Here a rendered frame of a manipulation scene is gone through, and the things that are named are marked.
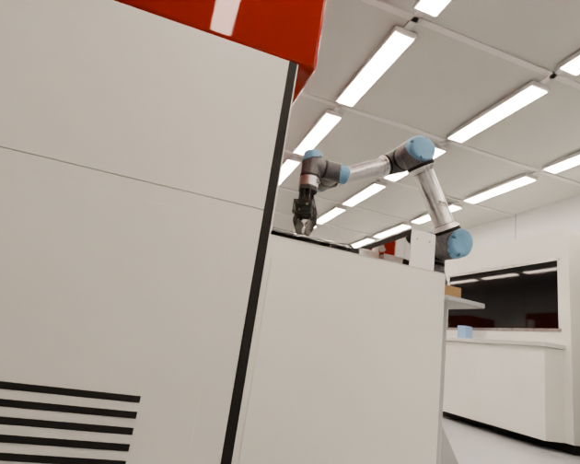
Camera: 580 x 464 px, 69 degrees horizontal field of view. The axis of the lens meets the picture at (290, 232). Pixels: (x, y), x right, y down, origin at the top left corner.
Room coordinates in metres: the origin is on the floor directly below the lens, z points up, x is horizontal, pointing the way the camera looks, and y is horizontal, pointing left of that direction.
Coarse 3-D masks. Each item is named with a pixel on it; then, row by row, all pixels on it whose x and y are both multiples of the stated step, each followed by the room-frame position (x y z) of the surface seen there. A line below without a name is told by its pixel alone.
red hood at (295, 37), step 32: (128, 0) 0.80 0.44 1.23; (160, 0) 0.82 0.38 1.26; (192, 0) 0.84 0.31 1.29; (224, 0) 0.86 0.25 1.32; (256, 0) 0.88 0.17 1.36; (288, 0) 0.90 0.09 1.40; (320, 0) 0.93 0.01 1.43; (224, 32) 0.86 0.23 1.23; (256, 32) 0.88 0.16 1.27; (288, 32) 0.91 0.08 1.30; (320, 32) 0.93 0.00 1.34
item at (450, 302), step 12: (444, 300) 1.69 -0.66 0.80; (456, 300) 1.68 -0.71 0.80; (468, 300) 1.70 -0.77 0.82; (444, 312) 1.76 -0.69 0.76; (444, 324) 1.76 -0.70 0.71; (444, 336) 1.77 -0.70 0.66; (444, 348) 1.77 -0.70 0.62; (444, 360) 1.78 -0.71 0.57; (444, 372) 1.78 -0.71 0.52; (444, 432) 1.86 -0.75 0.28; (444, 444) 1.86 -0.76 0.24; (444, 456) 1.86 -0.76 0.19
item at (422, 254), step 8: (416, 232) 1.32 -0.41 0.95; (424, 232) 1.33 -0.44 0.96; (416, 240) 1.32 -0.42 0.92; (424, 240) 1.33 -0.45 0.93; (432, 240) 1.34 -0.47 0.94; (416, 248) 1.32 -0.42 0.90; (424, 248) 1.33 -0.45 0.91; (432, 248) 1.34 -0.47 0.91; (416, 256) 1.32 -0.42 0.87; (424, 256) 1.33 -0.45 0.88; (432, 256) 1.34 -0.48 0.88; (416, 264) 1.32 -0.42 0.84; (424, 264) 1.33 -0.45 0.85; (432, 264) 1.34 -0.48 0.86
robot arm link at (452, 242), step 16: (416, 144) 1.54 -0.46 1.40; (432, 144) 1.56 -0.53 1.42; (400, 160) 1.64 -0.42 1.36; (416, 160) 1.57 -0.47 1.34; (432, 160) 1.58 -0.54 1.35; (416, 176) 1.62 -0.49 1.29; (432, 176) 1.60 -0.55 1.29; (432, 192) 1.61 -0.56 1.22; (432, 208) 1.63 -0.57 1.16; (448, 208) 1.63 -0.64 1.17; (448, 224) 1.63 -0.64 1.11; (448, 240) 1.62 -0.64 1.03; (464, 240) 1.63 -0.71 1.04; (448, 256) 1.68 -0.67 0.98; (464, 256) 1.65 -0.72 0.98
